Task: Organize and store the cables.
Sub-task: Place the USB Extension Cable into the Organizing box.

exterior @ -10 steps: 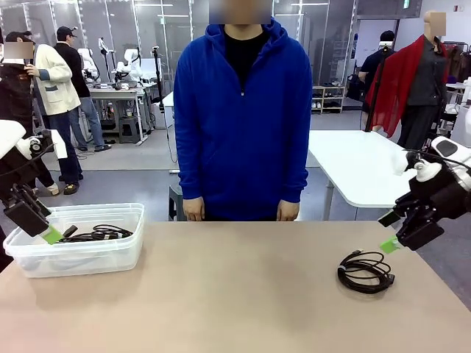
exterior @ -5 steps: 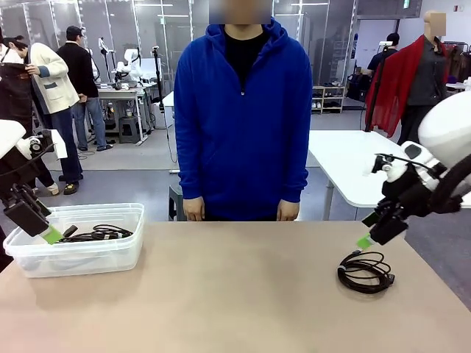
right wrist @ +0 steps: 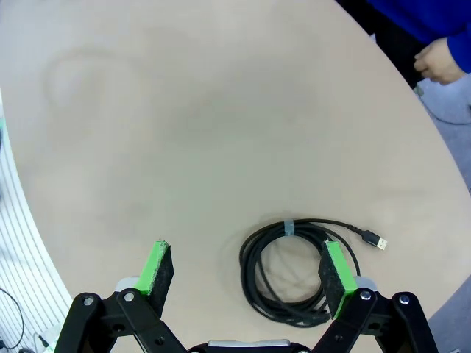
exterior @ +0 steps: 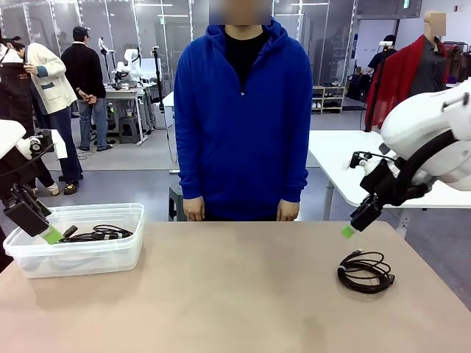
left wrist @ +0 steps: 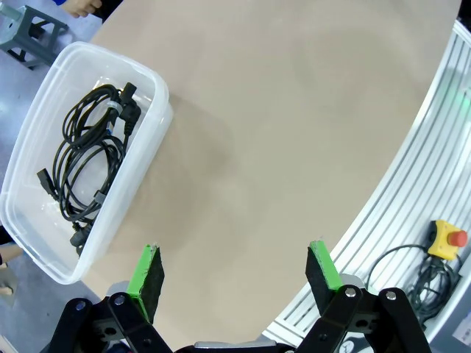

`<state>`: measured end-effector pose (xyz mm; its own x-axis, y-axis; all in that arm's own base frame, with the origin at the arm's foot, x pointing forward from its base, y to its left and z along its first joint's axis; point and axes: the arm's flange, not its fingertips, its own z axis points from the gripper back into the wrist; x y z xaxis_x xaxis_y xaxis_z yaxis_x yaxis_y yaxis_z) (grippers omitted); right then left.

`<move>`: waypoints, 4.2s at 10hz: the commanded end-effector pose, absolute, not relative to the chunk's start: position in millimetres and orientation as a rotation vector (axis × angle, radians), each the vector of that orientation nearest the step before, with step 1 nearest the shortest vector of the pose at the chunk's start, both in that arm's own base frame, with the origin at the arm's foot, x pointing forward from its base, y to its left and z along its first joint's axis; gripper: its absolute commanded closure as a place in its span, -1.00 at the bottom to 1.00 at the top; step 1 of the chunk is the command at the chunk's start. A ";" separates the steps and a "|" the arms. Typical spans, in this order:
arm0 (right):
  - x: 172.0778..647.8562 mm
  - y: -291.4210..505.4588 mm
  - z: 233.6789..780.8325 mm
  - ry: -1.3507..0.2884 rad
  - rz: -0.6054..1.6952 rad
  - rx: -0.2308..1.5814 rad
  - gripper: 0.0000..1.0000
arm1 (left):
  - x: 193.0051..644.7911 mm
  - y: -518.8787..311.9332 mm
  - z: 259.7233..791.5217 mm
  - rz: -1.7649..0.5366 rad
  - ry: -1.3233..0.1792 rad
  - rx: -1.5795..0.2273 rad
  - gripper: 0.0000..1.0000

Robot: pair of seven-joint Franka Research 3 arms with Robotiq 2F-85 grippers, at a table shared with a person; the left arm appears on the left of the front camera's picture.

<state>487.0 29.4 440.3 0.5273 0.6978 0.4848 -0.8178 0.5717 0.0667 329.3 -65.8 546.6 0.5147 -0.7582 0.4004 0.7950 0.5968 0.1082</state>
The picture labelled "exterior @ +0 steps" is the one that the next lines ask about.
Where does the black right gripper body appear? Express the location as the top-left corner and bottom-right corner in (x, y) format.
(360, 163), (431, 207)

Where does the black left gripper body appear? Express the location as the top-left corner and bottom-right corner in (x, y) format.
(0, 146), (41, 202)

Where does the black power cable round plug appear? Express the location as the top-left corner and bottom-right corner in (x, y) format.
(58, 224), (111, 244)

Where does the thin black USB cable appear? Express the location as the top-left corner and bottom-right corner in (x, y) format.
(336, 249), (396, 295)

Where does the person's left forearm blue sleeve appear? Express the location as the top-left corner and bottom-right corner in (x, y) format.
(281, 139), (313, 203)

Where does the person's right forearm blue sleeve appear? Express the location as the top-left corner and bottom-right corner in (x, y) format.
(174, 139), (206, 202)

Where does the person's left hand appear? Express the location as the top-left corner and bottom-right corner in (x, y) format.
(276, 199), (299, 222)

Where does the person's right hand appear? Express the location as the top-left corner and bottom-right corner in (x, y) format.
(183, 198), (206, 222)

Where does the white table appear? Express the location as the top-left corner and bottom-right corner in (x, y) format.
(308, 129), (471, 236)

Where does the clear plastic storage bin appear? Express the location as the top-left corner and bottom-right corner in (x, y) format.
(2, 202), (146, 279)

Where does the person in white cardigan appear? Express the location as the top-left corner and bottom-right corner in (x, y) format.
(10, 35), (84, 196)

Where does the black backpack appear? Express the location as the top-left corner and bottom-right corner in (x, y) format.
(347, 72), (372, 103)

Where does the wooden shoe rack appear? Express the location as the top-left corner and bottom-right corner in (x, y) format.
(311, 85), (347, 115)

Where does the grey plastic stool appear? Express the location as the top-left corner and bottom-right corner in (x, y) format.
(168, 182), (185, 222)
(118, 117), (143, 145)

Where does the man in black jacket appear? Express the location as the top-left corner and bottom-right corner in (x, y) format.
(60, 25), (113, 152)

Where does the person in black t-shirt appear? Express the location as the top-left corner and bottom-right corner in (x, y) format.
(366, 35), (397, 74)

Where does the mannequin in grey shirt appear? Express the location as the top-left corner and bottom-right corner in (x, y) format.
(404, 10), (452, 100)

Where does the grey workbench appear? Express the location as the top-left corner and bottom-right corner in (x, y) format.
(105, 81), (157, 145)

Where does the clothes rack with garments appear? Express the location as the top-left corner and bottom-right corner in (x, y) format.
(441, 40), (471, 88)

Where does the person in blue hoodie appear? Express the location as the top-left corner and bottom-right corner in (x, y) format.
(174, 16), (314, 222)

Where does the white device on stand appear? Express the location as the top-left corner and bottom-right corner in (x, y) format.
(97, 36), (111, 80)

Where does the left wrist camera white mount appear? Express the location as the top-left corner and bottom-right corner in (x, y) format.
(18, 128), (69, 161)

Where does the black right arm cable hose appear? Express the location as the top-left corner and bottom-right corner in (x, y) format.
(378, 128), (461, 207)

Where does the black camera tripod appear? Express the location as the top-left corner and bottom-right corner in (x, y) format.
(151, 46), (166, 106)

